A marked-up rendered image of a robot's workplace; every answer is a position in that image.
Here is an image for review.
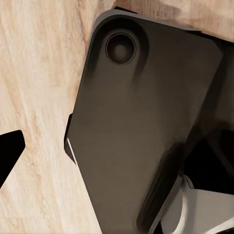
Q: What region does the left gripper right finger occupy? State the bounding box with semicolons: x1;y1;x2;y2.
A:
218;130;234;169

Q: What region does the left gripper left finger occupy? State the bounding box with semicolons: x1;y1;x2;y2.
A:
0;130;25;188

